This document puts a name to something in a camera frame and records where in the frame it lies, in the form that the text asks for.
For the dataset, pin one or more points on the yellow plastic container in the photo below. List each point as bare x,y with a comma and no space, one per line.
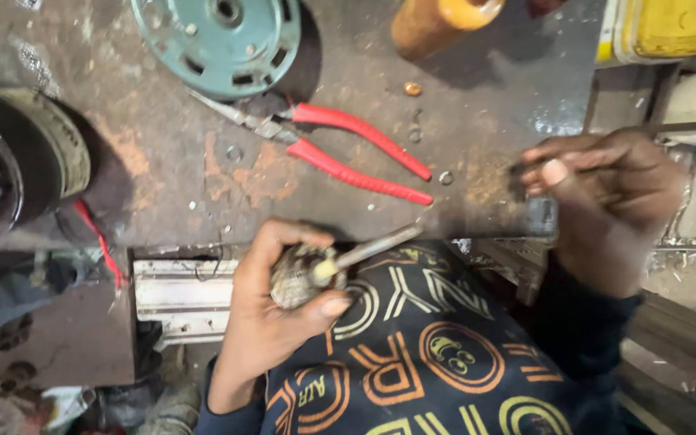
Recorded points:
668,27

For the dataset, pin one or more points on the black motor stator housing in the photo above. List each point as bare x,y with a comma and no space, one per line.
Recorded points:
22,151

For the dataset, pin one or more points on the person's left hand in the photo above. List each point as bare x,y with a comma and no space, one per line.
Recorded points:
257,326

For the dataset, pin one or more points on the teal motor end cover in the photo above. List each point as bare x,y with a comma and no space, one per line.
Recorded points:
215,45

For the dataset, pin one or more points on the person's right hand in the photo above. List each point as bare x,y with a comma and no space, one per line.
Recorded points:
620,211

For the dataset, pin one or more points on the grey metal block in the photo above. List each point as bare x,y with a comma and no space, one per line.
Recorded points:
542,216

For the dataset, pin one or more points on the dark printed shirt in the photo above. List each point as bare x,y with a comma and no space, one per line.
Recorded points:
420,362

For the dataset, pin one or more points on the brown orange bottle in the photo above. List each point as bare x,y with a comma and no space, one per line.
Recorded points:
432,24

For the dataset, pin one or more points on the motor rotor with steel shaft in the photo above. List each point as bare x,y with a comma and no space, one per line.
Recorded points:
299,278

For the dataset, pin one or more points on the heap of scrap parts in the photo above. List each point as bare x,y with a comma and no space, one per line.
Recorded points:
34,392

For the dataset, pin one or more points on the small copper nut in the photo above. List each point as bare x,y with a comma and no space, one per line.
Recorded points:
412,89

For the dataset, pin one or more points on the wooden plank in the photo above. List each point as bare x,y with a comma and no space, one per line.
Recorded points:
680,350

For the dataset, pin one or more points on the small steel washer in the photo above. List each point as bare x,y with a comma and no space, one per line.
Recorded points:
446,177
235,154
414,134

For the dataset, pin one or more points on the white metal rail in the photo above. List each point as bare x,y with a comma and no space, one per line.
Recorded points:
185,299

